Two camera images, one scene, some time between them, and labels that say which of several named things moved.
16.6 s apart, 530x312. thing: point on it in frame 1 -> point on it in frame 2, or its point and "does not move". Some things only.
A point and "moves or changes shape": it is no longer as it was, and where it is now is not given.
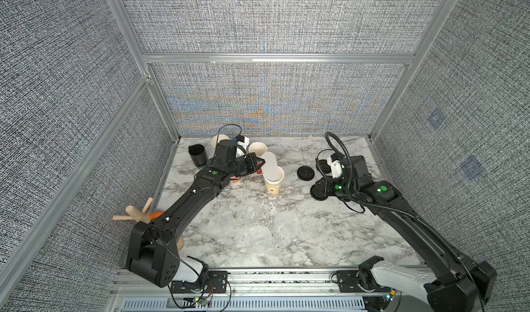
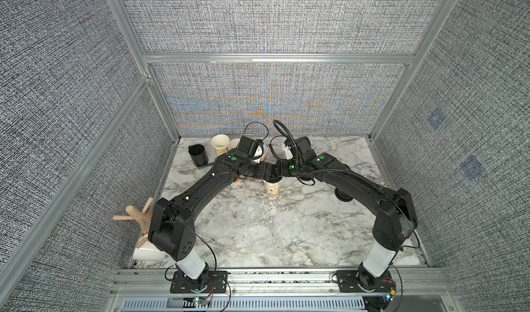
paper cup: x=273 y=178 does not move
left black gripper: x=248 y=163 -> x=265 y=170
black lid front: x=316 y=194 moves or changes shape
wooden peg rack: x=143 y=217 does not move
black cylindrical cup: x=199 y=154 does not move
